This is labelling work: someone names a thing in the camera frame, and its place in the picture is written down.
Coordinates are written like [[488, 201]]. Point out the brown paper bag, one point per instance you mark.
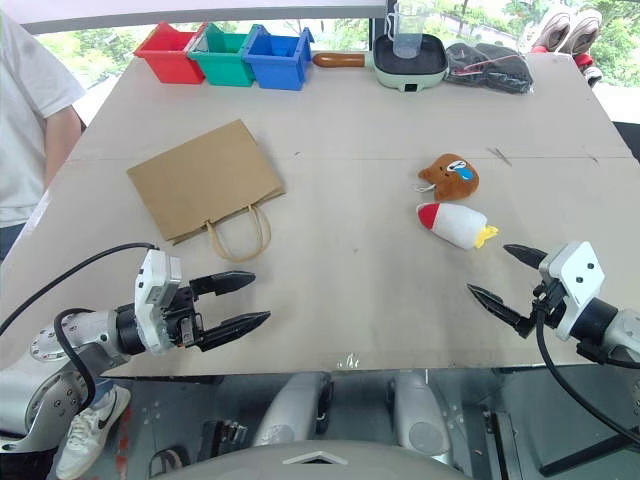
[[210, 185]]

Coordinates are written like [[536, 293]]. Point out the blue plastic bin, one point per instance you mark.
[[280, 60]]

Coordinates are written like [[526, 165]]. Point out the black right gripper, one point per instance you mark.
[[547, 300]]

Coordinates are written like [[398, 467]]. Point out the green electric frying pan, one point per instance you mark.
[[400, 62]]

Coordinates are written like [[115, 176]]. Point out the black cloth bundle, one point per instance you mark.
[[490, 67]]

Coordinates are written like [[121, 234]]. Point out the grey robot torso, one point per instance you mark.
[[320, 460]]

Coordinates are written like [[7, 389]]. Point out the red plastic bin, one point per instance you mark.
[[170, 52]]

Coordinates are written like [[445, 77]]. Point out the grey robot leg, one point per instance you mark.
[[295, 410], [422, 415]]

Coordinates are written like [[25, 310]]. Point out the brown plush toy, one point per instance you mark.
[[452, 176]]

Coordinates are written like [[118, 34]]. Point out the grey robot right leg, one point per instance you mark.
[[422, 415]]

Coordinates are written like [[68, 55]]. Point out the green plastic bin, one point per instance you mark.
[[222, 59]]

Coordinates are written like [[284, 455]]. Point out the white sneaker with black logo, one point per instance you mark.
[[92, 430]]

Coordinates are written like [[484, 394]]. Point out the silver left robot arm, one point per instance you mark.
[[75, 335]]

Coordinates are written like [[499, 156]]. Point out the person in white shirt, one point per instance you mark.
[[27, 115]]

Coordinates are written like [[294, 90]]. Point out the clear measuring cup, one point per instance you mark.
[[407, 30]]

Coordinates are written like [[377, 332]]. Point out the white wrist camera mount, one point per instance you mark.
[[152, 295], [575, 280]]

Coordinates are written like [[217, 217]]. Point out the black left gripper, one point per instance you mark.
[[182, 320]]

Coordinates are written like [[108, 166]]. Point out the white rocket plush toy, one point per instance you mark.
[[455, 223]]

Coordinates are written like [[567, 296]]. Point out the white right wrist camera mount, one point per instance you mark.
[[575, 280]]

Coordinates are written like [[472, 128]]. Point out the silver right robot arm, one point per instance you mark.
[[612, 327]]

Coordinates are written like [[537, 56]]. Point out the grey robot left leg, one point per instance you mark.
[[295, 410]]

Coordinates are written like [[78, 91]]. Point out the pink sneakers pair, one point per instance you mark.
[[570, 30]]

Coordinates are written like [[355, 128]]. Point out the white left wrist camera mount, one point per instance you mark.
[[152, 295]]

